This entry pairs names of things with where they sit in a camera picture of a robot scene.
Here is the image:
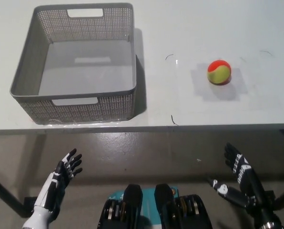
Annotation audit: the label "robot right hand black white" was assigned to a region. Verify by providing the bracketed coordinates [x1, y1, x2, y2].
[207, 142, 273, 211]

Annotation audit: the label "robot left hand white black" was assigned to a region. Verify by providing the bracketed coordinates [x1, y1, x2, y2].
[33, 148, 83, 216]

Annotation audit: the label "orange and yellow tennis ball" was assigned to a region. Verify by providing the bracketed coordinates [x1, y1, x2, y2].
[207, 60, 232, 85]

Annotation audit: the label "black table foot plate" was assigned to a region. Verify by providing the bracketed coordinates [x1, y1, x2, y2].
[263, 190, 276, 208]
[23, 196, 38, 218]

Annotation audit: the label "robot body black teal blocks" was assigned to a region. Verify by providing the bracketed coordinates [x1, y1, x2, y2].
[96, 183, 213, 229]

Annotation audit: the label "grey perforated plastic basket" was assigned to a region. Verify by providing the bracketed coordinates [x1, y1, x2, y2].
[9, 2, 137, 125]

